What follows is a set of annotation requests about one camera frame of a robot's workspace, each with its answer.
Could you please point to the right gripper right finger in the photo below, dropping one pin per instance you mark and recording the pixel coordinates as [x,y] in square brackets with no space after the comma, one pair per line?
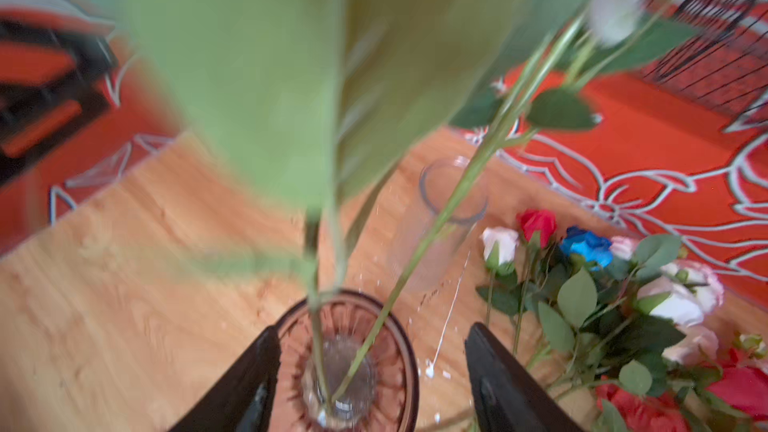
[505,396]

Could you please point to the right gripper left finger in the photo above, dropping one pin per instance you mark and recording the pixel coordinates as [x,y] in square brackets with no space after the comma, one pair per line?
[243,398]

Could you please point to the dark ribbed glass vase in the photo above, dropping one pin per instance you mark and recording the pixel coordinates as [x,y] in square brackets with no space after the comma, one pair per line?
[383,395]

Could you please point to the white rose stem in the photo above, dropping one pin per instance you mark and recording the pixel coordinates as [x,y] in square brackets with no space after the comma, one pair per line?
[499,250]

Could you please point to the red rose stem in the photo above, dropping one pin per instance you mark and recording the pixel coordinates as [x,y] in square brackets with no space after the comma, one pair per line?
[537,227]

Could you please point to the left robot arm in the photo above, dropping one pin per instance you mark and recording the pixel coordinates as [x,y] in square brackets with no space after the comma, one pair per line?
[53,55]

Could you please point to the blue rose stem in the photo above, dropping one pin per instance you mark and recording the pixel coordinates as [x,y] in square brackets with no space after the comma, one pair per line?
[591,247]

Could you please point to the black wire wall basket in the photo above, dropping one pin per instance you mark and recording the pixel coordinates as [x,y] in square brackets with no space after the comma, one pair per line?
[724,67]

